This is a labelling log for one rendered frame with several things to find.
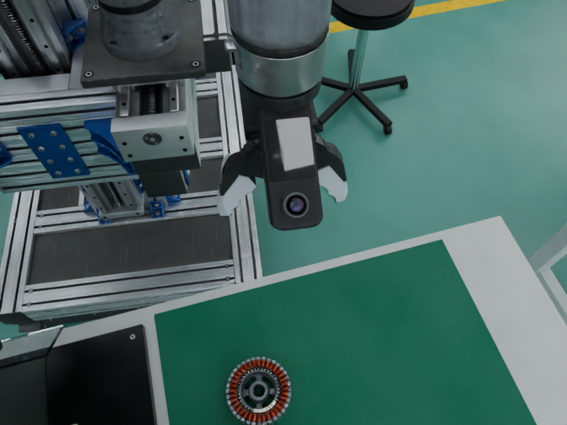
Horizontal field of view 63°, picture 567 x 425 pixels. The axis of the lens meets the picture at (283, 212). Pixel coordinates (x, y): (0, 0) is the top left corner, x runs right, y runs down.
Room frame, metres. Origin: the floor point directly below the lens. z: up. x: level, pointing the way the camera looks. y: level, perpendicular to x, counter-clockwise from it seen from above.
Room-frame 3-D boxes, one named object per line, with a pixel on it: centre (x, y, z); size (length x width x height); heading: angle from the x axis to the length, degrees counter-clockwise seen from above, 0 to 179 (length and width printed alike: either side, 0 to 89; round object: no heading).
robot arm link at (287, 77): (0.30, 0.01, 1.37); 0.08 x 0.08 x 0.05
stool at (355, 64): (1.61, -0.35, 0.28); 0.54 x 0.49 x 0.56; 16
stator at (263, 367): (0.15, 0.04, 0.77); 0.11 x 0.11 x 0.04
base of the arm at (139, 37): (0.75, 0.27, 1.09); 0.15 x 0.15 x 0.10
